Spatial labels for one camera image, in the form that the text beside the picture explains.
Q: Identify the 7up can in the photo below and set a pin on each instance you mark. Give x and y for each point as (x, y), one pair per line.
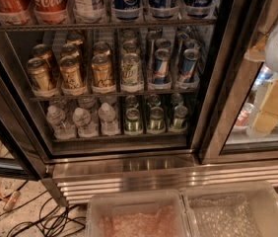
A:
(131, 75)
(130, 47)

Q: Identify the right red bull can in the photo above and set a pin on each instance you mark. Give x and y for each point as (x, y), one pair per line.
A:
(187, 65)

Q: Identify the red bull can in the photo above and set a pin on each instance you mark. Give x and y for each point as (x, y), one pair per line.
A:
(161, 68)
(187, 65)

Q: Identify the middle green can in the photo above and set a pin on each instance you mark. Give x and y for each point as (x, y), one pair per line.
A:
(156, 120)

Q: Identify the left red bull can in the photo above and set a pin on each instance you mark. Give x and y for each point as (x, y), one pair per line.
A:
(161, 68)

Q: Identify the stainless steel fridge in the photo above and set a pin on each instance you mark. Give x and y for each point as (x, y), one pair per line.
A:
(212, 149)

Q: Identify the front right gold can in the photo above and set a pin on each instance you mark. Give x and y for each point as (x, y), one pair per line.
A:
(103, 74)

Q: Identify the gold can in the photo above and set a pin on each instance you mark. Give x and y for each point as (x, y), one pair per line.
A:
(45, 52)
(101, 47)
(73, 80)
(70, 49)
(103, 74)
(44, 84)

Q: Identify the rear right gold can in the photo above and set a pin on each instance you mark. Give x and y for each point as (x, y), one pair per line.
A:
(101, 47)

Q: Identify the front middle gold can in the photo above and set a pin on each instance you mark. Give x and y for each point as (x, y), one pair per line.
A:
(73, 80)

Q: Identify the rear middle gold can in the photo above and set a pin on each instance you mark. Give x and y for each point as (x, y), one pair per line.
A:
(70, 49)

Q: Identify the front left gold can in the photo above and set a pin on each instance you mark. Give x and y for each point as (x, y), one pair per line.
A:
(44, 84)

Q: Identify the rear left gold can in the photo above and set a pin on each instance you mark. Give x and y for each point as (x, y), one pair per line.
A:
(45, 52)

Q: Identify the open fridge door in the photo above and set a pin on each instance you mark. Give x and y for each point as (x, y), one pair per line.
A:
(17, 136)

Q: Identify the right clear plastic bin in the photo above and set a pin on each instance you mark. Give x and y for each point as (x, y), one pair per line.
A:
(232, 210)

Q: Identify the clear plastic bin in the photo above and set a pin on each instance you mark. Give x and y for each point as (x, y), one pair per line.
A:
(137, 214)
(232, 210)

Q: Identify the left clear plastic bin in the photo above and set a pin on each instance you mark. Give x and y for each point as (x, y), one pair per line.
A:
(137, 214)

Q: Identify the right water bottle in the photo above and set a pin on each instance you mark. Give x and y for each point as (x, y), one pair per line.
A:
(109, 121)

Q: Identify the middle water bottle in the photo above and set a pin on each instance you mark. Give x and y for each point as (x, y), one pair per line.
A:
(85, 124)

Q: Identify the left pepsi bottle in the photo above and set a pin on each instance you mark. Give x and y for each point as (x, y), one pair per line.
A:
(126, 10)

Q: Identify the white label bottle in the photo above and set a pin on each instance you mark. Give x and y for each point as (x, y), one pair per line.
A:
(89, 11)

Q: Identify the right coca-cola bottle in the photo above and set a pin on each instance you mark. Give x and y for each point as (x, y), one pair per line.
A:
(51, 12)

